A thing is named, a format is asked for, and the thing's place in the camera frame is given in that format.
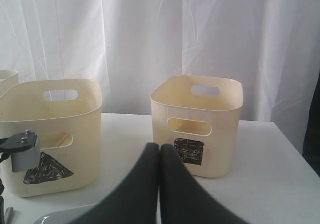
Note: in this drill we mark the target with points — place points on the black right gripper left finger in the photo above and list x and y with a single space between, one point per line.
135 199

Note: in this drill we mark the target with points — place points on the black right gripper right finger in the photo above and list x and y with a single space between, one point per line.
183 200

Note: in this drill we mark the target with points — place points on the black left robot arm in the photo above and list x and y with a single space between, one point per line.
2 220

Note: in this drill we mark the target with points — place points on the white square plate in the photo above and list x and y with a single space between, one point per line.
64 216

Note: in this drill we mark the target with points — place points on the cream bin with square mark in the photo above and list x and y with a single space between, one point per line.
199 116

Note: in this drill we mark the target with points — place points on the cream bin with triangle mark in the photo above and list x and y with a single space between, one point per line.
51 108

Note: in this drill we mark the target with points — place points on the steel table knife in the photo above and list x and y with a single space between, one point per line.
8 215

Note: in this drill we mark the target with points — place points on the white curtain backdrop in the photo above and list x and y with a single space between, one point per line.
131 46

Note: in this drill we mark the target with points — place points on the cream bin with circle mark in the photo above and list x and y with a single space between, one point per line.
9 78

